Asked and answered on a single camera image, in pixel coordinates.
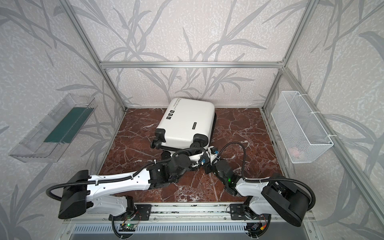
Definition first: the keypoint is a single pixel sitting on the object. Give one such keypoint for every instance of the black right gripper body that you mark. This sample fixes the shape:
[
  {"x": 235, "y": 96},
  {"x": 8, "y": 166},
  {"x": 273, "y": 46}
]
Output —
[{"x": 210, "y": 162}]

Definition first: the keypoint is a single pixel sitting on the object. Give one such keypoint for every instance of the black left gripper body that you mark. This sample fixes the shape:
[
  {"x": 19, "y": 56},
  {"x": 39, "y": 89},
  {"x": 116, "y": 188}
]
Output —
[{"x": 197, "y": 153}]

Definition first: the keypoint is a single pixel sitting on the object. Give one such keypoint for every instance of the white hard-shell suitcase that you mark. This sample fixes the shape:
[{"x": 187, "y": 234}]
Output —
[{"x": 186, "y": 123}]

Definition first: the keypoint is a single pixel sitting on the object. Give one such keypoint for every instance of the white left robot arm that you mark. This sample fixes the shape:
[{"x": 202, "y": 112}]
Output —
[{"x": 85, "y": 193}]

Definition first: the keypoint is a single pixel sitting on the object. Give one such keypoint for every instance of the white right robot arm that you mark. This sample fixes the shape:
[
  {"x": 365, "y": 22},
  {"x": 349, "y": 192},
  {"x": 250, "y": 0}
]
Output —
[{"x": 276, "y": 195}]

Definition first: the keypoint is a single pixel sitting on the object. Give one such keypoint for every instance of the green circuit board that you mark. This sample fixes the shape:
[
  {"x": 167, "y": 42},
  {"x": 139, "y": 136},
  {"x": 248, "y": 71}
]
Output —
[{"x": 125, "y": 228}]

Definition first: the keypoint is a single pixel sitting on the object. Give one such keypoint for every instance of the pink object in basket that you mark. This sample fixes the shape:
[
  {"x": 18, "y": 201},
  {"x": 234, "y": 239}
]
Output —
[{"x": 296, "y": 153}]

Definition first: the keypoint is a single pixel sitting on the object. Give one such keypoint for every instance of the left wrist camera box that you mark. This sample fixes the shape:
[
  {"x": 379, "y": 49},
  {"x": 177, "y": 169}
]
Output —
[{"x": 200, "y": 159}]

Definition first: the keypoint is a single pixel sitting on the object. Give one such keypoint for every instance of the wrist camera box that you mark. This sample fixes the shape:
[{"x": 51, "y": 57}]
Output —
[
  {"x": 213, "y": 152},
  {"x": 200, "y": 159}
]

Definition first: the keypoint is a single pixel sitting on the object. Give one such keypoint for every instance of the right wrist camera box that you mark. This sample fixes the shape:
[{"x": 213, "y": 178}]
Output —
[{"x": 213, "y": 152}]

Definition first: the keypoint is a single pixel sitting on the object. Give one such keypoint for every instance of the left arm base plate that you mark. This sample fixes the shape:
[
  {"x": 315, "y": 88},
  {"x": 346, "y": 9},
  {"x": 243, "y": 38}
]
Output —
[{"x": 143, "y": 212}]

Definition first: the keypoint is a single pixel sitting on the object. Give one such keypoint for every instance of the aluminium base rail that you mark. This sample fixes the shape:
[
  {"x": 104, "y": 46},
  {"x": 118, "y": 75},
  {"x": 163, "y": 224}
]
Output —
[{"x": 209, "y": 212}]

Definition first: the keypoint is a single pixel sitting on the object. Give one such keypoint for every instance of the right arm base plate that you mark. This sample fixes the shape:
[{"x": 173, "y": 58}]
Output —
[{"x": 237, "y": 212}]

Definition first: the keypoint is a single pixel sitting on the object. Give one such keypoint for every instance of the aluminium frame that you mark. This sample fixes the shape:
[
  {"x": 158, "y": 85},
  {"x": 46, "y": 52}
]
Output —
[{"x": 363, "y": 184}]

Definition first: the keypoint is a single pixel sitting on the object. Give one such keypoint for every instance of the right circuit board with wires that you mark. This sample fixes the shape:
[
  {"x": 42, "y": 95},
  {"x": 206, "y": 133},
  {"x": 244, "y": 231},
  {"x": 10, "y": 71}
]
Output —
[{"x": 256, "y": 228}]

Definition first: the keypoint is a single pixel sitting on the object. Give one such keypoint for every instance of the white wire basket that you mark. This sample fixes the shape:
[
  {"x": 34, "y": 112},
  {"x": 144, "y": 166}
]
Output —
[{"x": 299, "y": 127}]

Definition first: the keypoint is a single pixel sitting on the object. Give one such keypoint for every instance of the clear plastic wall shelf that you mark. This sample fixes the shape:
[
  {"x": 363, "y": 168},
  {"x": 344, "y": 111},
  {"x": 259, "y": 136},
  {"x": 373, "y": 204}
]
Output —
[{"x": 48, "y": 141}]

